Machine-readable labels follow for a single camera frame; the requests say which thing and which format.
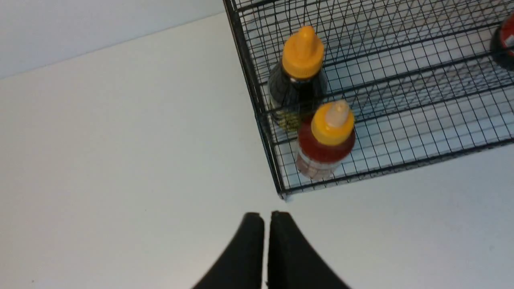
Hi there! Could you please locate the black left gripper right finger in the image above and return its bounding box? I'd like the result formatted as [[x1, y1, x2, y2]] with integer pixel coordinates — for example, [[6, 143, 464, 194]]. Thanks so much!
[[267, 211, 349, 289]]

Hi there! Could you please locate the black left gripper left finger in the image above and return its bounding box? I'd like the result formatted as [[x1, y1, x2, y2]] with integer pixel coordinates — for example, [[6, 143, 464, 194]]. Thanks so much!
[[194, 212, 265, 289]]

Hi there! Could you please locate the red ketchup bottle yellow cap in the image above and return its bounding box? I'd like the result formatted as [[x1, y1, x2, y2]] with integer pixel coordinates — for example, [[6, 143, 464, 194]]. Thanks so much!
[[296, 100, 356, 180]]

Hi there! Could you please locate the oyster sauce bottle yellow cap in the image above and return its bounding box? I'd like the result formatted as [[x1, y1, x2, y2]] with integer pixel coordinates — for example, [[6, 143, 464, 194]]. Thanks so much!
[[268, 25, 327, 132]]

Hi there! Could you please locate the soy sauce bottle red label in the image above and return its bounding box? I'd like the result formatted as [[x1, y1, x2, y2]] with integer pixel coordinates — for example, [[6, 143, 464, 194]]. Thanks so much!
[[490, 13, 514, 71]]

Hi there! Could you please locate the black wire mesh rack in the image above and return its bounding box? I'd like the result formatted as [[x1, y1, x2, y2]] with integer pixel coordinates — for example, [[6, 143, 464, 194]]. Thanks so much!
[[223, 0, 513, 199]]

